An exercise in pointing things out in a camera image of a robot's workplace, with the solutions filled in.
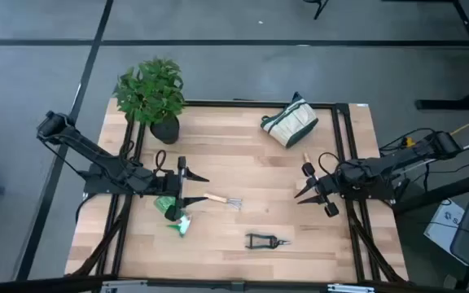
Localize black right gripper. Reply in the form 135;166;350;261
294;161;344;218

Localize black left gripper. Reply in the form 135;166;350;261
155;156;210;223

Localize wooden handled hand rake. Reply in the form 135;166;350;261
203;192;243;211

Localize green spray bottle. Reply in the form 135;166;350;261
154;195;193;238

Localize beige green gardening bag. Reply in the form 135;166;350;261
260;98;319;149

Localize black pruning shears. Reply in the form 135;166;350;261
244;233;291;251

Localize green potted plant black pot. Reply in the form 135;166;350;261
113;56;186;146

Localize black desk beam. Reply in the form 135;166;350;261
392;166;469;216

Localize white cardboard box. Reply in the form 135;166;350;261
423;198;467;265

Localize black chair base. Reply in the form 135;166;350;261
303;0;330;20

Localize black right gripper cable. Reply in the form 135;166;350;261
318;152;341;177

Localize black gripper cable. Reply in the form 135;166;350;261
154;149;169;175
318;152;341;177

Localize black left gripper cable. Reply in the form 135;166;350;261
154;149;169;175

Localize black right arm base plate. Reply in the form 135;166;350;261
342;178;397;200

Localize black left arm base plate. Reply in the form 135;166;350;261
82;163;138;196

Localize black aluminium table frame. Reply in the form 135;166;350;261
65;99;409;286

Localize silver metal bracket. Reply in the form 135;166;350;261
327;283;376;293
99;279;150;293

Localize black desk frame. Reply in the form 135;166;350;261
415;0;469;111

